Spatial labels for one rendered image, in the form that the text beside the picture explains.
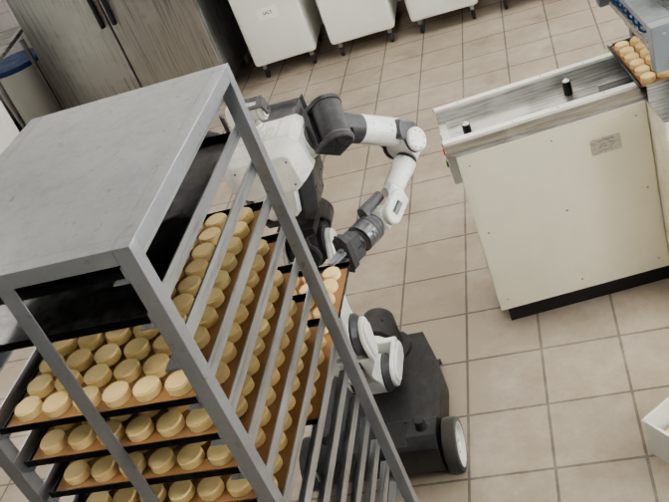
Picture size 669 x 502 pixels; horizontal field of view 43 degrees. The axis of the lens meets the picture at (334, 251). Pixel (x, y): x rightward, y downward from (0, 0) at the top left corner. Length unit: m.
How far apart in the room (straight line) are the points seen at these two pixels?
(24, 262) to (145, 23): 5.47
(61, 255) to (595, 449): 2.20
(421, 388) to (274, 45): 4.14
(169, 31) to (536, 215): 4.04
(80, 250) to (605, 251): 2.54
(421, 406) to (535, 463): 0.44
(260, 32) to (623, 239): 4.04
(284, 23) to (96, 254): 5.59
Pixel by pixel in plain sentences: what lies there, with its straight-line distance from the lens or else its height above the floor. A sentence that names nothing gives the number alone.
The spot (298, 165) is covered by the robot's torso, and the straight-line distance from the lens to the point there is 2.49.
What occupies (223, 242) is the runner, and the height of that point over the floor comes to 1.59.
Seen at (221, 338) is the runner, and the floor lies 1.50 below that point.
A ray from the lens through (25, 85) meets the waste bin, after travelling 7.85.
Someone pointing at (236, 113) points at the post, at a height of 1.72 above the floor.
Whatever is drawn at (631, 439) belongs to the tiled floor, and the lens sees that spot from 3.14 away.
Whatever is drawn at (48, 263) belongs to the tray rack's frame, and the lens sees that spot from 1.34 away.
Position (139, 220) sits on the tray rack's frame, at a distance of 1.31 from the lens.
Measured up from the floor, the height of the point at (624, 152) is 0.65.
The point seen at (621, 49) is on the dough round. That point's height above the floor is 0.92.
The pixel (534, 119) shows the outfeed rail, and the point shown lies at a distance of 3.17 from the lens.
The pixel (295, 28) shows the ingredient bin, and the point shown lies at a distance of 6.79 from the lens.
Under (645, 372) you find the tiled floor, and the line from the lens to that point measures 3.35.
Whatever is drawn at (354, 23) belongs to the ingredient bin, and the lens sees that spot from 6.71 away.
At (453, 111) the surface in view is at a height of 0.88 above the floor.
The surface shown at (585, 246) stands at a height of 0.29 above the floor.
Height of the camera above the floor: 2.36
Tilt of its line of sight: 32 degrees down
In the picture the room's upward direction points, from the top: 23 degrees counter-clockwise
